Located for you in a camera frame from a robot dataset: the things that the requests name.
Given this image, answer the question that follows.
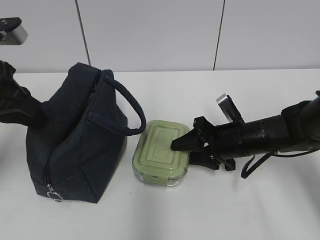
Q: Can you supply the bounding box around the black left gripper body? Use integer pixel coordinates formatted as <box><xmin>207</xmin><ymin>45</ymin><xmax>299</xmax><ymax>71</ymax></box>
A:
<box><xmin>0</xmin><ymin>61</ymin><xmax>48</xmax><ymax>130</ymax></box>

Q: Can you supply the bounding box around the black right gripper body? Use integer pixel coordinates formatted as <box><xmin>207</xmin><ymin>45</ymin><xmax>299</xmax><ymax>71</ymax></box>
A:
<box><xmin>193</xmin><ymin>116</ymin><xmax>244</xmax><ymax>172</ymax></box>

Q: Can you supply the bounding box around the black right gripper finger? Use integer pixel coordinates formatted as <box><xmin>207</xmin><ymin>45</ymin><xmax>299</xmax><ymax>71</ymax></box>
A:
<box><xmin>189</xmin><ymin>151</ymin><xmax>220</xmax><ymax>170</ymax></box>
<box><xmin>170</xmin><ymin>128</ymin><xmax>209</xmax><ymax>152</ymax></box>

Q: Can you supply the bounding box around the green lidded glass container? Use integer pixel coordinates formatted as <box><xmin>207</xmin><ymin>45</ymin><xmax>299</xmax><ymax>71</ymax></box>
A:
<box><xmin>132</xmin><ymin>120</ymin><xmax>190</xmax><ymax>187</ymax></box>

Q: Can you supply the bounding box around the dark blue fabric bag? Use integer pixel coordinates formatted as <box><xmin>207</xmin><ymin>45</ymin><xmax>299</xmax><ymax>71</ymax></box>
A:
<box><xmin>26</xmin><ymin>63</ymin><xmax>147</xmax><ymax>203</ymax></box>

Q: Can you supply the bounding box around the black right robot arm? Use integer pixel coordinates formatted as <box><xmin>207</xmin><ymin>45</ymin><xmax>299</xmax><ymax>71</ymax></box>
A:
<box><xmin>170</xmin><ymin>94</ymin><xmax>320</xmax><ymax>179</ymax></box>

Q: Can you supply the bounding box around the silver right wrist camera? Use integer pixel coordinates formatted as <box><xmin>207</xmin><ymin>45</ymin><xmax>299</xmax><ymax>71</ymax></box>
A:
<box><xmin>216</xmin><ymin>93</ymin><xmax>245</xmax><ymax>124</ymax></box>

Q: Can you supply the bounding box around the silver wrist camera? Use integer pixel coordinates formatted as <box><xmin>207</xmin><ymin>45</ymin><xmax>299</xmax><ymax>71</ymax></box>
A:
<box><xmin>0</xmin><ymin>17</ymin><xmax>28</xmax><ymax>46</ymax></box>
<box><xmin>216</xmin><ymin>93</ymin><xmax>245</xmax><ymax>124</ymax></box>

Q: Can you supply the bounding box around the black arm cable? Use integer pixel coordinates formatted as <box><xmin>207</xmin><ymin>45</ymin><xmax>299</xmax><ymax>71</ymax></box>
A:
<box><xmin>240</xmin><ymin>147</ymin><xmax>320</xmax><ymax>179</ymax></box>

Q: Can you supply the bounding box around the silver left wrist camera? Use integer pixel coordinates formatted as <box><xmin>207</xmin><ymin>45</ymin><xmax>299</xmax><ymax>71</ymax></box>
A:
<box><xmin>0</xmin><ymin>17</ymin><xmax>28</xmax><ymax>46</ymax></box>

